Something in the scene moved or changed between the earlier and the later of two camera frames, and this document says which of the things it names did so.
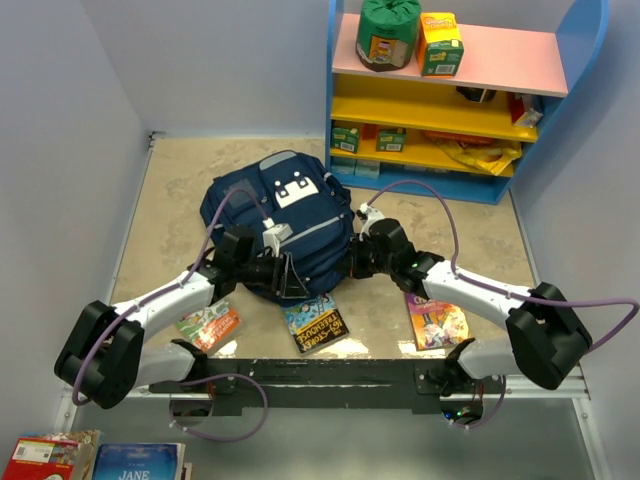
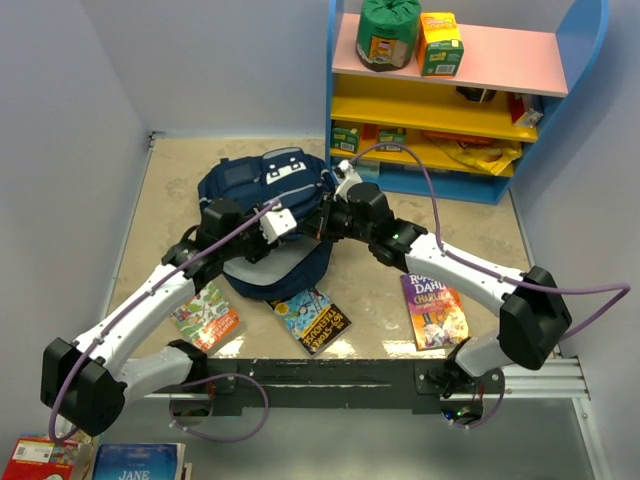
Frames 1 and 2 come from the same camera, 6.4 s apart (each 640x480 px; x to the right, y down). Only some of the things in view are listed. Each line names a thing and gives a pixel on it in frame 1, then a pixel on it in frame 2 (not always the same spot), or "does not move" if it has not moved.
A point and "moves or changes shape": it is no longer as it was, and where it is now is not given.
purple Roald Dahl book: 436,324 does not move
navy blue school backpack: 285,199 moves or changes shape
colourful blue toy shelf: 464,134 does not move
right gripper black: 355,247 → 318,227
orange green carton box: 439,47 does not move
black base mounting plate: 337,384 does not move
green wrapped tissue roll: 387,33 does not move
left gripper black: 283,281 → 262,247
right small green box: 391,140 does not move
